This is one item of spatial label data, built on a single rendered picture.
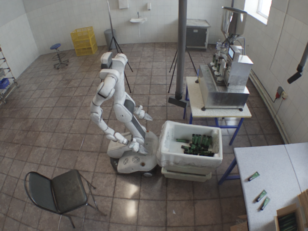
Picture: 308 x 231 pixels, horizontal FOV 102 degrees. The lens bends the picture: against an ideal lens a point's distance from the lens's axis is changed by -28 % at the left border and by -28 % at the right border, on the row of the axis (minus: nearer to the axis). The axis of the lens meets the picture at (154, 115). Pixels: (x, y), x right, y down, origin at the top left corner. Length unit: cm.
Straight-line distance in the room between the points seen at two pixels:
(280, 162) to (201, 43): 397
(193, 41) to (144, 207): 425
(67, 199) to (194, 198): 144
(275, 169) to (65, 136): 300
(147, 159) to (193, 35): 376
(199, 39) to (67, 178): 450
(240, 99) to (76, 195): 196
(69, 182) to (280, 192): 199
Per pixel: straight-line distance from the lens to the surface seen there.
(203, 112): 197
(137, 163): 199
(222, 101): 195
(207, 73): 212
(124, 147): 200
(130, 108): 161
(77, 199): 171
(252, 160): 176
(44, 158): 302
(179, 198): 221
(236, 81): 192
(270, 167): 182
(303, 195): 182
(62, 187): 183
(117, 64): 147
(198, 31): 493
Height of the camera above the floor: 210
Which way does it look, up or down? 46 degrees down
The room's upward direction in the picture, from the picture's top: 3 degrees counter-clockwise
